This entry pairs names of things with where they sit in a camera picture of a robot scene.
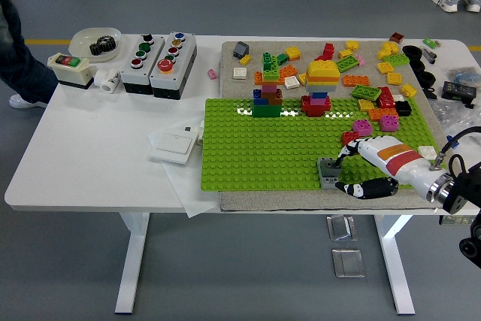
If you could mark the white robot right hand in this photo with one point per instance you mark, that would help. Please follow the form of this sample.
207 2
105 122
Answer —
398 161

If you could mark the small dark grey brick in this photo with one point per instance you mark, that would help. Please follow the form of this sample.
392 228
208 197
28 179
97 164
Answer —
332 168

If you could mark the long light grey brick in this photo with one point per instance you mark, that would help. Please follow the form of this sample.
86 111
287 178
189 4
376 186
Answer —
321 174

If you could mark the white flat brick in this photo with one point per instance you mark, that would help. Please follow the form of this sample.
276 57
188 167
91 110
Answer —
291 82
239 73
427 152

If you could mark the magenta square brick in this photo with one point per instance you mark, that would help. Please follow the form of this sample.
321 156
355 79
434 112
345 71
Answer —
362 127
388 123

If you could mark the orange long brick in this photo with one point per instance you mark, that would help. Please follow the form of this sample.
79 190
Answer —
382 114
356 80

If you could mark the black square brick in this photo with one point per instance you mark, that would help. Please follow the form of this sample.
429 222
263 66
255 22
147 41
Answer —
403 108

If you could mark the red square brick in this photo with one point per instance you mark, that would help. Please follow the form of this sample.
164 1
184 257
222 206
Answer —
348 137

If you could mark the small blue brick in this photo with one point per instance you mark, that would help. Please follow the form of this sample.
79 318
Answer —
451 140

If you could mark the small white brick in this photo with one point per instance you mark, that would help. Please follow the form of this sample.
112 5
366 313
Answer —
400 98

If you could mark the small yellow brick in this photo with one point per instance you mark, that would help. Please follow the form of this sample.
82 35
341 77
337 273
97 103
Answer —
408 90
245 59

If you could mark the green long brick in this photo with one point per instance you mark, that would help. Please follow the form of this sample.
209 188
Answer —
365 92
347 63
396 59

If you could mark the yellow flat brick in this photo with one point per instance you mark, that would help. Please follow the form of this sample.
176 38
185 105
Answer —
303 79
394 78
385 67

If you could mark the small pink brick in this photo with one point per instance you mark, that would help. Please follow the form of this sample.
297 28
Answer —
360 60
213 73

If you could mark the yellow-domed brick tower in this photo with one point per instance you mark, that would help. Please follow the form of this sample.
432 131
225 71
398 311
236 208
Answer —
322 71

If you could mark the green studded baseplate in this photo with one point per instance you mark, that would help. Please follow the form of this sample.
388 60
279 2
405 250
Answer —
263 148

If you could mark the green-topped brick tower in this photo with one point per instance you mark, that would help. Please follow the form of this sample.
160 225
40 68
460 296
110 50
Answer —
267 110

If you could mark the small green brick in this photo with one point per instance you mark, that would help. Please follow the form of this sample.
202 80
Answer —
282 58

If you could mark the dark grey sloped brick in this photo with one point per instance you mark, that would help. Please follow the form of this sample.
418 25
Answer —
241 49

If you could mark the clear plastic bag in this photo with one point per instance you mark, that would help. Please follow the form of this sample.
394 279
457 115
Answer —
447 110

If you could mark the metal floor socket plate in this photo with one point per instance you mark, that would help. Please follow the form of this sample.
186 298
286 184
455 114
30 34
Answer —
342 228
348 262

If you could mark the black electronic module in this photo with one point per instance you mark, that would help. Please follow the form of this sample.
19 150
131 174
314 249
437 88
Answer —
458 89

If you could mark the white table leg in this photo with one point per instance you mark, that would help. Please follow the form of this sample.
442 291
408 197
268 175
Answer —
135 253
392 261

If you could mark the bag of blue parts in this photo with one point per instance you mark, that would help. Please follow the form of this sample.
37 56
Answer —
464 74

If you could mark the small metal hand tool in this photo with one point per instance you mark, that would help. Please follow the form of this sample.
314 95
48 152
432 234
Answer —
429 55

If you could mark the small green plastic part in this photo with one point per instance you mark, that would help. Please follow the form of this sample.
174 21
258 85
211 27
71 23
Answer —
428 42

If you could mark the small brown box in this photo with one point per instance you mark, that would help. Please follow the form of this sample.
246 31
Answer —
397 37

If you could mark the translucent plastic sheet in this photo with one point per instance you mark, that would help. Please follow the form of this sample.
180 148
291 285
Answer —
188 193

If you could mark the emergency-stop button control box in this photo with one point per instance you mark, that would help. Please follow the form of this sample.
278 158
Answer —
171 78

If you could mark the three-button control box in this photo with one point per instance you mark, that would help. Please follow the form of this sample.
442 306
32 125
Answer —
144 76

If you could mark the white pipe tee fitting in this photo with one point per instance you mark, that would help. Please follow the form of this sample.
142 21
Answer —
107 80

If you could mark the black metal gears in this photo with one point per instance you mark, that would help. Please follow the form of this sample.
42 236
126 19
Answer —
103 44

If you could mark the white plastic bowl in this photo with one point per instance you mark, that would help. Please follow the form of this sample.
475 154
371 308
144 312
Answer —
80 44

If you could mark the white wall switch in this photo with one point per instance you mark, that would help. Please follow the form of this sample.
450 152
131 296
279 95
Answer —
173 146

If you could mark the red-green rocker switch box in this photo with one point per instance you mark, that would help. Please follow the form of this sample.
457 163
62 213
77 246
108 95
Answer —
71 69

